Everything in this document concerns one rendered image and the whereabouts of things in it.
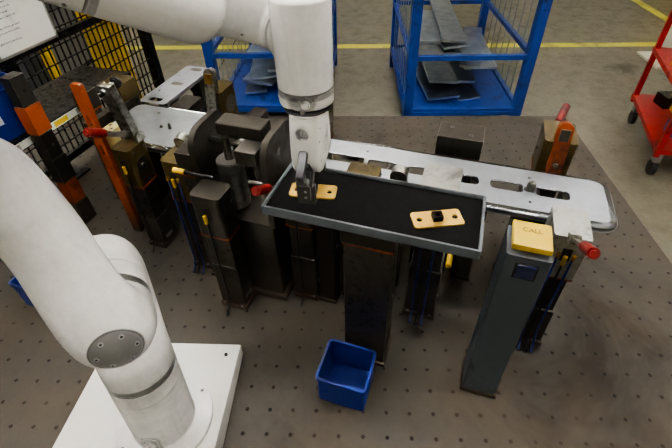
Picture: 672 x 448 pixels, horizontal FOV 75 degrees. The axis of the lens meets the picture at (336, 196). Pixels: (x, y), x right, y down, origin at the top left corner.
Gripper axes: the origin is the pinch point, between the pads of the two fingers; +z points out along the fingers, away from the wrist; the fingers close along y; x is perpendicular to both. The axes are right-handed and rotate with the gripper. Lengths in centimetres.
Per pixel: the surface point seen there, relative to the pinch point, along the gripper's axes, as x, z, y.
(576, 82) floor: -159, 118, 308
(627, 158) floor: -162, 118, 197
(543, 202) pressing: -48, 18, 22
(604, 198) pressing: -62, 18, 25
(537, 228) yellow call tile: -37.8, 2.5, -4.6
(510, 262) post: -33.8, 6.2, -9.1
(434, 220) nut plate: -21.3, 1.8, -5.5
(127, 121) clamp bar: 53, 7, 27
